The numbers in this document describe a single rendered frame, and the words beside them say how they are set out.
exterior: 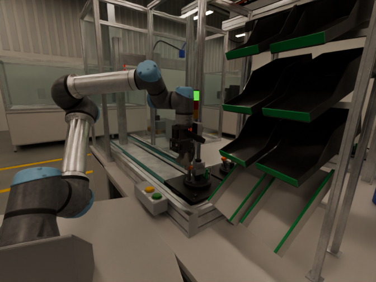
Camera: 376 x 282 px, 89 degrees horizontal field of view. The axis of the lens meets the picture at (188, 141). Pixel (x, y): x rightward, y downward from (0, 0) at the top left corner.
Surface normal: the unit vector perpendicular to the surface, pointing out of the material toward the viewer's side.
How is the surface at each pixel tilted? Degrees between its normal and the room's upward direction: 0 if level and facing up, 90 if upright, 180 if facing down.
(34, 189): 47
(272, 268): 0
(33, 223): 36
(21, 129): 90
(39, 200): 53
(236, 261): 0
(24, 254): 90
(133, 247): 0
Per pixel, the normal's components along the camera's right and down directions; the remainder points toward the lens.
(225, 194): -0.62, -0.62
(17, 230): 0.16, -0.75
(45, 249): 0.32, 0.25
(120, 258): 0.02, -0.97
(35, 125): 0.62, 0.21
